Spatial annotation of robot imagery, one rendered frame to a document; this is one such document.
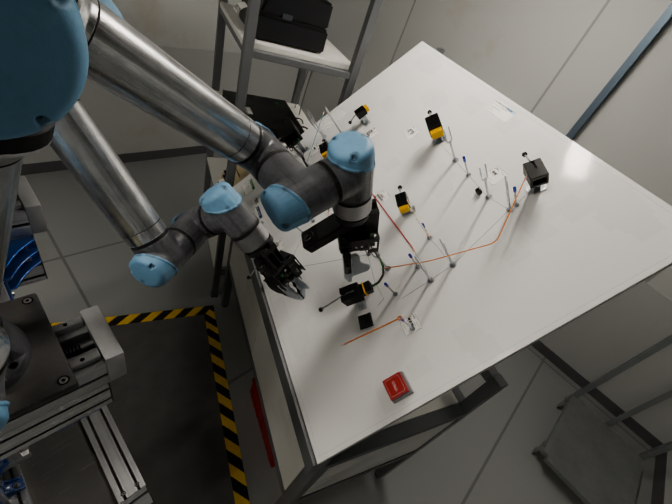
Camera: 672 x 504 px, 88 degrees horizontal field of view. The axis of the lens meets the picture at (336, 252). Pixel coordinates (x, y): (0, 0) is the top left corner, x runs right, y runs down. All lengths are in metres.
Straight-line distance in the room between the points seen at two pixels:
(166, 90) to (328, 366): 0.79
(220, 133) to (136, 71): 0.13
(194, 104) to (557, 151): 0.94
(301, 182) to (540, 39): 2.45
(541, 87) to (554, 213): 1.84
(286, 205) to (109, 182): 0.31
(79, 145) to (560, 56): 2.60
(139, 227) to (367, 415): 0.68
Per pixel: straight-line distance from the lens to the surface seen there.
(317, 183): 0.53
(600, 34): 2.78
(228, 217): 0.75
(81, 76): 0.30
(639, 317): 3.02
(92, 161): 0.69
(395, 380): 0.92
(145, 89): 0.49
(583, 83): 2.77
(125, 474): 1.67
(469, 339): 0.93
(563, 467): 2.64
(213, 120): 0.53
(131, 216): 0.71
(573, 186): 1.09
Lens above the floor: 1.83
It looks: 40 degrees down
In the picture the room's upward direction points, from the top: 24 degrees clockwise
